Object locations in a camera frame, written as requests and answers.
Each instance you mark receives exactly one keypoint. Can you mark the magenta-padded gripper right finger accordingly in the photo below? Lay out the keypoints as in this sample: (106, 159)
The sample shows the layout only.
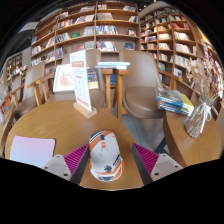
(148, 160)

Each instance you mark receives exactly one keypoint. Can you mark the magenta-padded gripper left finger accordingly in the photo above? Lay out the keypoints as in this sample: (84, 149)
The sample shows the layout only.
(76, 160)

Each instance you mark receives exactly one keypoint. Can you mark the white orange patterned computer mouse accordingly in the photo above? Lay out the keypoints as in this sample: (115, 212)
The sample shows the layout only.
(106, 160)

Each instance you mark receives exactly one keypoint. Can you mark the pink blue gradient mouse pad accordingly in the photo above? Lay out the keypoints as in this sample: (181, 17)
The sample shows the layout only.
(31, 150)

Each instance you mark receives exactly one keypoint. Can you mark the round wooden side table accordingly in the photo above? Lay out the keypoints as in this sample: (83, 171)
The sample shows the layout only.
(190, 146)
(5, 130)

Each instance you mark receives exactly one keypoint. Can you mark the glass vase with beige flowers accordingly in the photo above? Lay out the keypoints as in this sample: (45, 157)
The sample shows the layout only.
(196, 120)

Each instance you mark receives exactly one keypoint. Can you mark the stack of colourful books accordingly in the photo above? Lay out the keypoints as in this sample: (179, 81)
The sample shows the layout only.
(173, 101)

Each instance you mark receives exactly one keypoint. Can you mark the white sign on wooden base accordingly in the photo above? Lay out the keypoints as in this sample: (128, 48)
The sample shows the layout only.
(81, 80)

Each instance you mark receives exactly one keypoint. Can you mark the white framed floral picture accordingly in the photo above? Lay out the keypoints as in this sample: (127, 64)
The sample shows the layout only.
(63, 78)

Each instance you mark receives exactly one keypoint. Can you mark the dark cover book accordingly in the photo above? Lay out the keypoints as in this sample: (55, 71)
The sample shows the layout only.
(93, 78)

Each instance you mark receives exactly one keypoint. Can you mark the glass vase with pink flowers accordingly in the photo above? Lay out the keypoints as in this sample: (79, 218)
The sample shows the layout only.
(2, 100)

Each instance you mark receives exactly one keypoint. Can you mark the stack of light blue books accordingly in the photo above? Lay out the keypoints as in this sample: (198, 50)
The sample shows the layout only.
(113, 65)

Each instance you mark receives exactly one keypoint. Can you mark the small distant wooden bookshelf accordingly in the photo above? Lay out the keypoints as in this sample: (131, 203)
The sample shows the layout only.
(15, 65)

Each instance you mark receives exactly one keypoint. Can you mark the curved wooden bookshelf with books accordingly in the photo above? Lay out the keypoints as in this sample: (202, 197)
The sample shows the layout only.
(173, 36)

